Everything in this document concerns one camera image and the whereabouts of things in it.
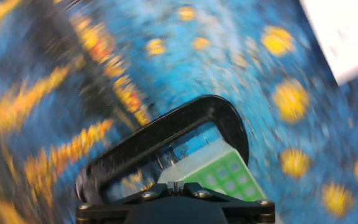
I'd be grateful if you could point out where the translucent box with green rack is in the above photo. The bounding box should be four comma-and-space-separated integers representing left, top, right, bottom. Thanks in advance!
157, 138, 269, 203

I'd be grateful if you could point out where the blue and orange painted cloth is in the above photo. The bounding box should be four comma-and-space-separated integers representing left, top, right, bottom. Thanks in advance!
0, 0, 358, 224

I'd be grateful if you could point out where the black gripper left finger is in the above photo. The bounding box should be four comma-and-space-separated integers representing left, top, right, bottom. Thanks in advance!
75, 182, 174, 224

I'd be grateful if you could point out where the black C-clamp with steel screw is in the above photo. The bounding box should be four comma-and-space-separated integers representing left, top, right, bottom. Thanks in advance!
75, 95, 250, 205

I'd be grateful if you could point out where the white printed paper sheet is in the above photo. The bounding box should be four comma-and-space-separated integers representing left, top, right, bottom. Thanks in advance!
300, 0, 358, 94

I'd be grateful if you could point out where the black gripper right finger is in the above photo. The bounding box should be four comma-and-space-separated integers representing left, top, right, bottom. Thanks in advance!
178, 181, 276, 224

